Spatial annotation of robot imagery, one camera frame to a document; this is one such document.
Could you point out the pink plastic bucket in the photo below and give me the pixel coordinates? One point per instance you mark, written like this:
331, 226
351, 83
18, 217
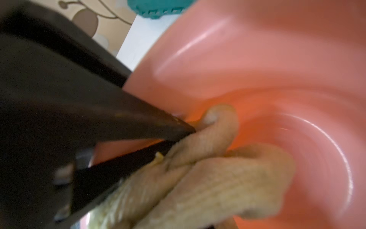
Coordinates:
296, 73

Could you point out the green tool case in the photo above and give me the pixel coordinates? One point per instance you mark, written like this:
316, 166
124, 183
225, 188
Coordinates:
155, 9

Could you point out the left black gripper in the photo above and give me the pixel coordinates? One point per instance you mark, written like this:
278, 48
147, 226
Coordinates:
54, 77

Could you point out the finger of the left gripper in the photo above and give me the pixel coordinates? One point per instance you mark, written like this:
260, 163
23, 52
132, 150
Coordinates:
108, 113
89, 187

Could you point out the beige cleaning cloth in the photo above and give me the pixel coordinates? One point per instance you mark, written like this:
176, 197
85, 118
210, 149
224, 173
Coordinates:
200, 182

